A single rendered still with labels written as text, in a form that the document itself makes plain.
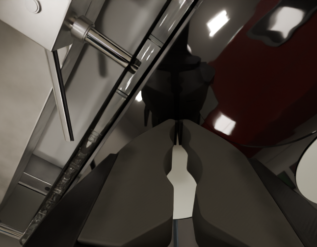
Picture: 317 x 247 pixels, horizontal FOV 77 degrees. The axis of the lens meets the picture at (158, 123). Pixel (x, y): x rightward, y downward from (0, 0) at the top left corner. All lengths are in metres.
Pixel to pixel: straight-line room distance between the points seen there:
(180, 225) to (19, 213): 0.22
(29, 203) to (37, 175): 0.07
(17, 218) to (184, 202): 0.23
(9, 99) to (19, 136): 0.04
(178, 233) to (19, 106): 0.19
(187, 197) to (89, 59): 0.16
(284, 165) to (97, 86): 0.19
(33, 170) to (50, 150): 0.03
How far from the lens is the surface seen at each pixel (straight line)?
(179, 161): 0.16
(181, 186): 0.18
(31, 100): 0.19
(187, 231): 0.23
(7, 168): 0.25
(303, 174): 0.19
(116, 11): 0.20
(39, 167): 0.30
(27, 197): 0.36
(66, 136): 0.17
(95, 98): 0.23
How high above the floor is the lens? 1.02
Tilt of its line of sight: 60 degrees down
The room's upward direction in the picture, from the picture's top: 175 degrees counter-clockwise
